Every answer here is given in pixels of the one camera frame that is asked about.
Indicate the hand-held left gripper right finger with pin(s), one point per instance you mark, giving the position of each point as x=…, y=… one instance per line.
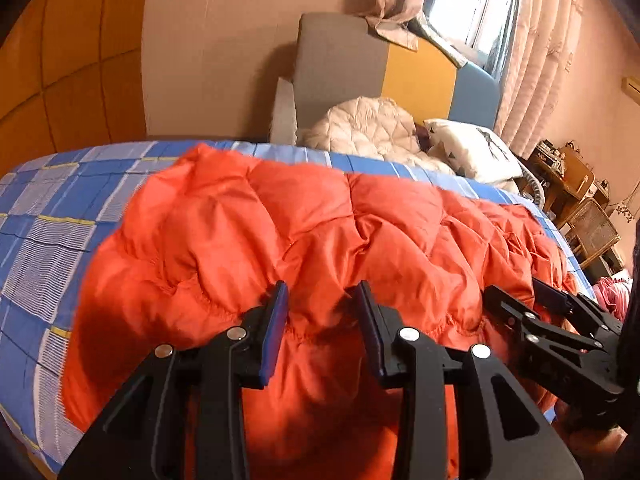
x=371, y=330

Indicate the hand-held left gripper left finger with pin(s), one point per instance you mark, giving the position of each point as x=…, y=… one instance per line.
x=275, y=330

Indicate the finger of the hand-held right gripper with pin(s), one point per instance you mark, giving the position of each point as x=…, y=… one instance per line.
x=510, y=305
x=552, y=292

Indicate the orange quilted comforter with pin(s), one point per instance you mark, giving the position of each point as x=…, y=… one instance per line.
x=350, y=235

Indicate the person's right hand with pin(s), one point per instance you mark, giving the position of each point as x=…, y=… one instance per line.
x=595, y=455

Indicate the pink quilt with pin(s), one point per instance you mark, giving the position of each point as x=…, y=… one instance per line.
x=612, y=292

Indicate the rattan chair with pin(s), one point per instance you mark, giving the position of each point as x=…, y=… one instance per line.
x=595, y=225

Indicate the white cabinet with floral decal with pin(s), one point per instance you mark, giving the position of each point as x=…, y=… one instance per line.
x=625, y=210

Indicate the wooden chair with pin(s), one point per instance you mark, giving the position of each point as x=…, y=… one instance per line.
x=577, y=175

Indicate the cluttered wooden desk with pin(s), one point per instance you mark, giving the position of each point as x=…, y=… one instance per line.
x=550, y=170

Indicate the white deer print pillow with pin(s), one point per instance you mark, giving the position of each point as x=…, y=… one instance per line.
x=475, y=152

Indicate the beige quilted blanket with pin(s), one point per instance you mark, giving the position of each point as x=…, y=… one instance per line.
x=370, y=125

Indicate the bed with blue plaid sheet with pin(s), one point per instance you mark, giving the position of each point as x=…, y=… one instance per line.
x=50, y=240

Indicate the pink curtains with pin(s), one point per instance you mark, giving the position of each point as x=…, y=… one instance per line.
x=540, y=50

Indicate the grey yellow blue headboard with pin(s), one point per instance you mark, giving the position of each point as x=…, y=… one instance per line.
x=340, y=75

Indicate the window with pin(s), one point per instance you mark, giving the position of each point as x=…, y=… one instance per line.
x=475, y=0

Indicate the wooden wardrobe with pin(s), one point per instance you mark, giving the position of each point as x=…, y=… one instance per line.
x=65, y=60

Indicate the grey bed rail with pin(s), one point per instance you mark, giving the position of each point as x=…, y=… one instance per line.
x=532, y=185

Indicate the wall air conditioner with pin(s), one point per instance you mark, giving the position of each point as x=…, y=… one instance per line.
x=631, y=86

